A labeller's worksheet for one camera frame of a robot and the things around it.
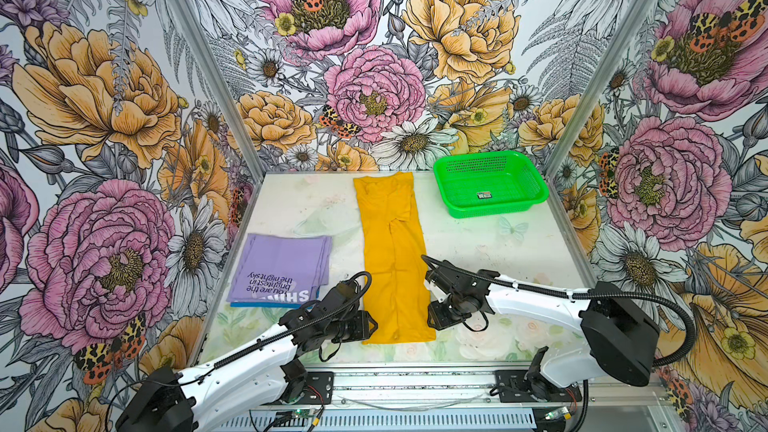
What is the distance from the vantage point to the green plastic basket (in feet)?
3.73

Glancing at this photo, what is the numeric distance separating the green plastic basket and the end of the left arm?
536mm

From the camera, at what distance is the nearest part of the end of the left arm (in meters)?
0.58
